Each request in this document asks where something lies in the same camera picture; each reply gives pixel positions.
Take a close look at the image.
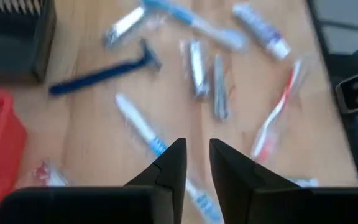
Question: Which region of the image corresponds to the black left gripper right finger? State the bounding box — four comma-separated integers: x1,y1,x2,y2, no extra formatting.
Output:
209,138,358,224

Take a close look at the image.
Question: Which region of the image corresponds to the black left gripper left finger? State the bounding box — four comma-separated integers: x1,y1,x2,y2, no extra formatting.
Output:
0,138,188,224

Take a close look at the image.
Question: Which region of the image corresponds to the blue white toothbrush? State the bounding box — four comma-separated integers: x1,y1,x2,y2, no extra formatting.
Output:
141,0,248,52
115,92,225,224

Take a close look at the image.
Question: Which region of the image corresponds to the red white toothbrush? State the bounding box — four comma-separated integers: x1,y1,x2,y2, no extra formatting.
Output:
249,57,310,164

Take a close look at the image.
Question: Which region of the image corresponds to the silver nail clipper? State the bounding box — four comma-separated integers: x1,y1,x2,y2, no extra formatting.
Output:
178,39,211,100
103,5,155,49
211,54,231,121

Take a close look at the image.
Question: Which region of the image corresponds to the dark blue disposable razor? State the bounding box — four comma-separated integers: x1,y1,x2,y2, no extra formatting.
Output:
48,37,163,96

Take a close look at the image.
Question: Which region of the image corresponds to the small red white wrapped item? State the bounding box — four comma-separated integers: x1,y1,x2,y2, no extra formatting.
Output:
31,160,70,187

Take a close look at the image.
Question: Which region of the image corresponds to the small white toothpaste tube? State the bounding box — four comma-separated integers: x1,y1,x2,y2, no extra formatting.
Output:
231,2,291,62

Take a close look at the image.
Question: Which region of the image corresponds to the black slotted plastic basket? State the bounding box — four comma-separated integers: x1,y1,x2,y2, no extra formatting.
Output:
0,0,57,85

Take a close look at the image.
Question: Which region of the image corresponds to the black frame clamp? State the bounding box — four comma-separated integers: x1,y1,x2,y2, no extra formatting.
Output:
336,70,358,114

